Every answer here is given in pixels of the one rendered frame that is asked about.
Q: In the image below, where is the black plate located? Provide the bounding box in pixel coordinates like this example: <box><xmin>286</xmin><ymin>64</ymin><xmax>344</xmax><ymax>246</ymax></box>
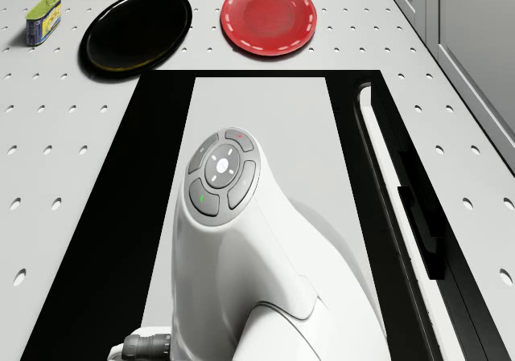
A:
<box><xmin>79</xmin><ymin>0</ymin><xmax>193</xmax><ymax>76</ymax></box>

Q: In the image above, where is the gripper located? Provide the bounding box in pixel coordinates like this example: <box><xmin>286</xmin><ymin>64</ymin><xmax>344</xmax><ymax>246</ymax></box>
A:
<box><xmin>106</xmin><ymin>325</ymin><xmax>173</xmax><ymax>361</ymax></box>

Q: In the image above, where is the white cabinet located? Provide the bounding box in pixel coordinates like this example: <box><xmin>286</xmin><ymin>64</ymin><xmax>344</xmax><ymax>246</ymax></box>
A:
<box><xmin>377</xmin><ymin>0</ymin><xmax>515</xmax><ymax>177</ymax></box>

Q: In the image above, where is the flat-sided can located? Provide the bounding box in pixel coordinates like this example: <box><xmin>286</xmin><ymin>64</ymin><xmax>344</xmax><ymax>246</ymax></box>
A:
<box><xmin>25</xmin><ymin>0</ymin><xmax>63</xmax><ymax>47</ymax></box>

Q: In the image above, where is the red plate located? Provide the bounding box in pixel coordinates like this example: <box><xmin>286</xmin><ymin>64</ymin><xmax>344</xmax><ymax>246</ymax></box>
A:
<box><xmin>220</xmin><ymin>0</ymin><xmax>318</xmax><ymax>57</ymax></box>

